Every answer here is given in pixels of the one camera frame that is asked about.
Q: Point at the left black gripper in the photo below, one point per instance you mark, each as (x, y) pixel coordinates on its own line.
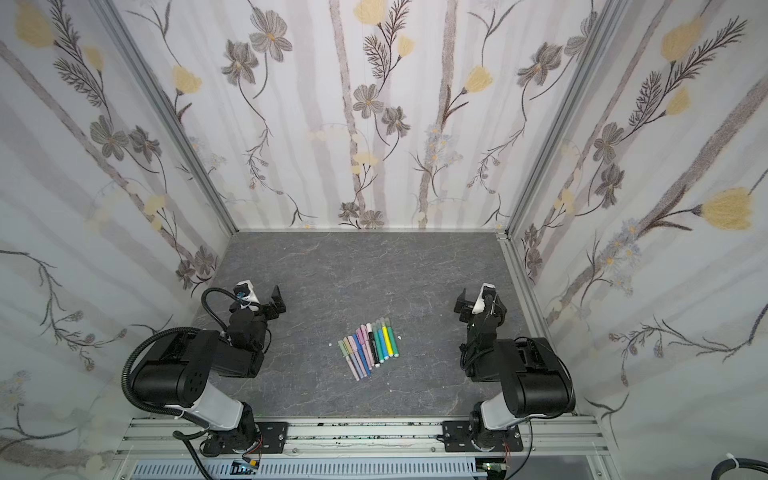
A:
(268, 311)

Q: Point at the yellow highlighter marker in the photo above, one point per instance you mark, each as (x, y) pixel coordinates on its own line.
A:
(389, 353)

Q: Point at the blue highlighter marker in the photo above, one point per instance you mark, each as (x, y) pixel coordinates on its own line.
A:
(381, 351)

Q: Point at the green highlighter marker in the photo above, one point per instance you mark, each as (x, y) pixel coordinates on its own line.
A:
(392, 345)

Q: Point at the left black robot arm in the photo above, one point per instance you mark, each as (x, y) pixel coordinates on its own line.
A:
(168, 374)

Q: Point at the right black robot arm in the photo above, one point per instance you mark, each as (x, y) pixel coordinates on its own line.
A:
(535, 383)

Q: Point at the tan cap blue pen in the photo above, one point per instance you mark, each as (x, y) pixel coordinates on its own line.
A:
(352, 356)

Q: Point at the purple cap pink pen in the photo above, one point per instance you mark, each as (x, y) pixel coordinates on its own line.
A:
(357, 332)

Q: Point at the pink speckled pen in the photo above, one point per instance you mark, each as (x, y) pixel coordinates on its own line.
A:
(366, 345)

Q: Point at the black white pen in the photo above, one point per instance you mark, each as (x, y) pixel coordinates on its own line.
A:
(372, 345)

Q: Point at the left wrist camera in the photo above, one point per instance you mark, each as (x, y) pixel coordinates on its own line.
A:
(246, 296)

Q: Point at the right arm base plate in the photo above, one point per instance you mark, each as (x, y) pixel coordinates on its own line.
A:
(470, 436)

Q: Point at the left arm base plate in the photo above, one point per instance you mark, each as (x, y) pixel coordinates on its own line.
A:
(259, 437)

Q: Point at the aluminium mounting rail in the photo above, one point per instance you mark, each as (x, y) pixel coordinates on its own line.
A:
(304, 438)

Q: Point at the white perforated cable duct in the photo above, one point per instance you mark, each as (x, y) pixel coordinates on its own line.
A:
(351, 468)

